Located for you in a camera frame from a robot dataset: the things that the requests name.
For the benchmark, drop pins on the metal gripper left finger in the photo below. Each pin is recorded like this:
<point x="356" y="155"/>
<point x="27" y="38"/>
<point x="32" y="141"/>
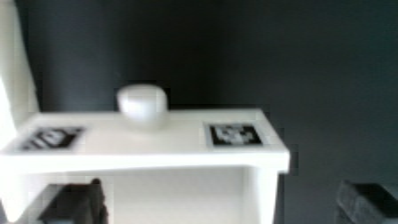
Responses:
<point x="77" y="206"/>

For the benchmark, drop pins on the white drawer tray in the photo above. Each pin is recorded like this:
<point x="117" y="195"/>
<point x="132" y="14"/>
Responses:
<point x="188" y="162"/>

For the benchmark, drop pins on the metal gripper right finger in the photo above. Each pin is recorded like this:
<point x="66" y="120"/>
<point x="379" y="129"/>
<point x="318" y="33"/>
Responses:
<point x="366" y="203"/>

